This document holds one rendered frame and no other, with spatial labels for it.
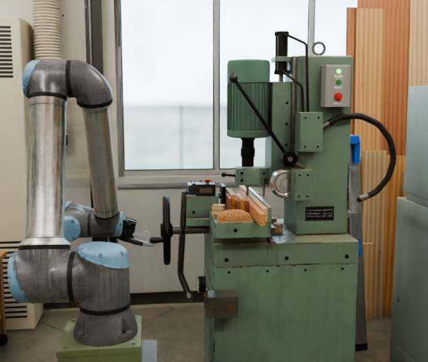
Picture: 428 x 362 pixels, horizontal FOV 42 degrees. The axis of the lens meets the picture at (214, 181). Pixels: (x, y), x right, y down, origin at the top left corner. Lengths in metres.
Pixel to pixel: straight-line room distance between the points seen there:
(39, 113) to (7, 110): 1.57
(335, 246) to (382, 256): 1.41
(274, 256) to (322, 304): 0.28
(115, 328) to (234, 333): 0.70
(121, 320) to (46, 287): 0.24
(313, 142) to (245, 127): 0.27
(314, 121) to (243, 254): 0.58
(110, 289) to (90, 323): 0.12
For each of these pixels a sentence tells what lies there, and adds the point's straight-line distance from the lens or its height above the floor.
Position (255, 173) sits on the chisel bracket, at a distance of 2.29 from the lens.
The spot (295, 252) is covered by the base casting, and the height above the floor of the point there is 0.76.
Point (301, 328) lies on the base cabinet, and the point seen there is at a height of 0.45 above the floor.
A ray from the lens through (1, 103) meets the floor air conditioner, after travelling 3.33.
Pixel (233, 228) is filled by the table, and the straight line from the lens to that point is 2.06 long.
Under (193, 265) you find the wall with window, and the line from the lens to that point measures 3.70.
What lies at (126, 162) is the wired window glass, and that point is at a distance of 3.63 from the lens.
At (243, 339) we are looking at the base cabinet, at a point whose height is 0.41.
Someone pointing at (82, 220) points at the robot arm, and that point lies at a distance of 2.07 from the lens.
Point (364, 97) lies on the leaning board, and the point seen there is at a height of 1.36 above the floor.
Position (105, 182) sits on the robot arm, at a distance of 1.95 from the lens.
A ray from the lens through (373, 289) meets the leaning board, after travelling 3.66.
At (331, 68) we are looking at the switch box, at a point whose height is 1.47.
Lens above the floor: 1.35
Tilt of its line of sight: 8 degrees down
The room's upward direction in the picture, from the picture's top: straight up
